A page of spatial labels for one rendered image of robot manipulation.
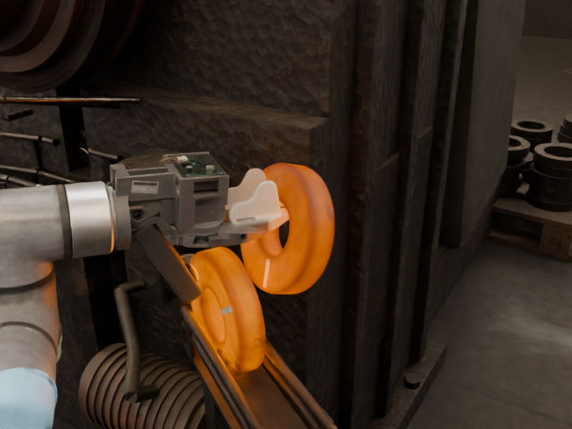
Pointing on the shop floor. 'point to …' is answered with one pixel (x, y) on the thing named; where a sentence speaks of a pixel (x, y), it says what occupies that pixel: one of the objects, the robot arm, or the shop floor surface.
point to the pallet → (538, 187)
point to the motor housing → (175, 406)
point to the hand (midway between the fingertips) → (286, 214)
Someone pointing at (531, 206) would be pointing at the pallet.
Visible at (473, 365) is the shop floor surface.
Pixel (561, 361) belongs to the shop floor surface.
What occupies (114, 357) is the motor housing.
